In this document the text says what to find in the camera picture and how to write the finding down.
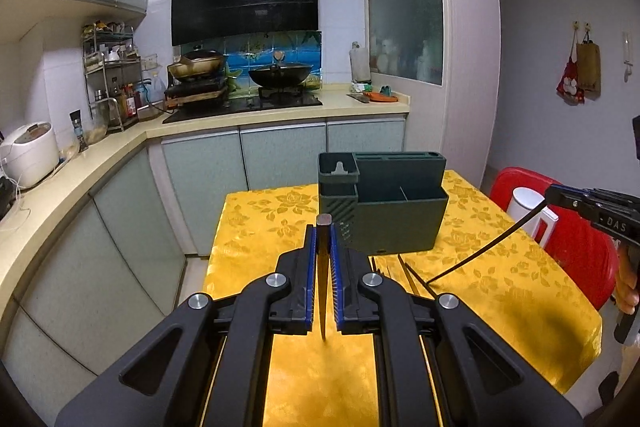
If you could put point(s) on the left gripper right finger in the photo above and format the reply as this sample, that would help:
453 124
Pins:
437 362

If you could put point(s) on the brown hanging bag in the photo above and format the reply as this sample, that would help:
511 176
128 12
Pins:
589 64

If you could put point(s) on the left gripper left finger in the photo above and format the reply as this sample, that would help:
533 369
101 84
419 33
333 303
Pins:
206 363

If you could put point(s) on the orange cloth on counter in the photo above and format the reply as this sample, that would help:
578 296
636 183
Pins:
378 97

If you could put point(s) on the metal spice rack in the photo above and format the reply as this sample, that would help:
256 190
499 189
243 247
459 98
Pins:
114 82

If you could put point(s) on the black wok on stove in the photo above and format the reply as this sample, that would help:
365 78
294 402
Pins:
280 76

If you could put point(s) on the dark green utensil holder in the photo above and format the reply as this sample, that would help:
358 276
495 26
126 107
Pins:
384 203

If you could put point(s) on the brown chopstick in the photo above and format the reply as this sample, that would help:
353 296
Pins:
323 227

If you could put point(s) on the red plastic chair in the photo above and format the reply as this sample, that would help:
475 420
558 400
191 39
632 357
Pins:
587 256

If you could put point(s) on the yellow floral tablecloth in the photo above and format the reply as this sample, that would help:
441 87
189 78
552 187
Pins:
516 288

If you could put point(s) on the lower kitchen cabinets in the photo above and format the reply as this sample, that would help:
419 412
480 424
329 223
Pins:
111 269

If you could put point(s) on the white rice cooker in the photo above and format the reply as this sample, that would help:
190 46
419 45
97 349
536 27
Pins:
29 154

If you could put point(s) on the person's right hand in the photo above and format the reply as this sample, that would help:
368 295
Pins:
625 294

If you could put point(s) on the red hanging cloth bag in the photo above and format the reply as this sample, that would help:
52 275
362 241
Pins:
568 87

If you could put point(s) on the black chopstick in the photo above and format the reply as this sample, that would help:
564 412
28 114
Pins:
494 242

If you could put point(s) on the black glass cooktop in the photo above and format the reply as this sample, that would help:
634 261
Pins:
262 101

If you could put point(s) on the dark chopstick on table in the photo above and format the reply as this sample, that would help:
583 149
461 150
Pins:
414 276

